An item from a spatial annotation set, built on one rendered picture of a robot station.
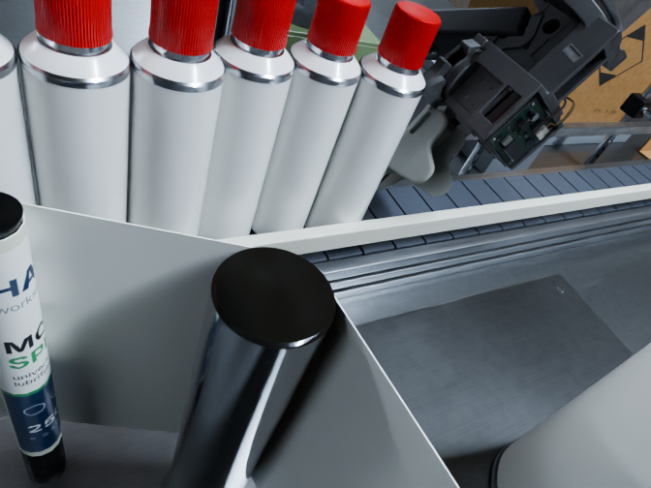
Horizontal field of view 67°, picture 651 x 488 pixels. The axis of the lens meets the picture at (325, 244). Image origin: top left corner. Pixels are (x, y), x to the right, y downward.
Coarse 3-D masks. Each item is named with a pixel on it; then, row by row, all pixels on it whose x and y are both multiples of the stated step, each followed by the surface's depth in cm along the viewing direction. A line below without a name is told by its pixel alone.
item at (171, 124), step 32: (160, 0) 24; (192, 0) 24; (160, 32) 25; (192, 32) 25; (160, 64) 26; (192, 64) 26; (160, 96) 26; (192, 96) 27; (160, 128) 28; (192, 128) 28; (128, 160) 31; (160, 160) 29; (192, 160) 30; (128, 192) 33; (160, 192) 31; (192, 192) 32; (160, 224) 33; (192, 224) 34
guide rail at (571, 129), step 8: (568, 128) 59; (576, 128) 60; (584, 128) 61; (592, 128) 62; (600, 128) 63; (608, 128) 64; (616, 128) 65; (624, 128) 66; (632, 128) 67; (640, 128) 68; (648, 128) 69; (472, 136) 52; (552, 136) 59; (560, 136) 60; (568, 136) 61; (576, 136) 62; (584, 136) 63
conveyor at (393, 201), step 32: (384, 192) 53; (416, 192) 55; (448, 192) 57; (480, 192) 59; (512, 192) 61; (544, 192) 64; (576, 192) 66; (512, 224) 56; (320, 256) 43; (352, 256) 45
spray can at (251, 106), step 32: (256, 0) 27; (288, 0) 27; (256, 32) 28; (288, 32) 29; (224, 64) 29; (256, 64) 29; (288, 64) 30; (224, 96) 30; (256, 96) 30; (224, 128) 32; (256, 128) 32; (224, 160) 33; (256, 160) 34; (224, 192) 35; (256, 192) 37; (224, 224) 37
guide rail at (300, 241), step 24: (600, 192) 60; (624, 192) 63; (648, 192) 66; (408, 216) 45; (432, 216) 46; (456, 216) 48; (480, 216) 50; (504, 216) 52; (528, 216) 55; (240, 240) 37; (264, 240) 37; (288, 240) 38; (312, 240) 40; (336, 240) 41; (360, 240) 43; (384, 240) 45
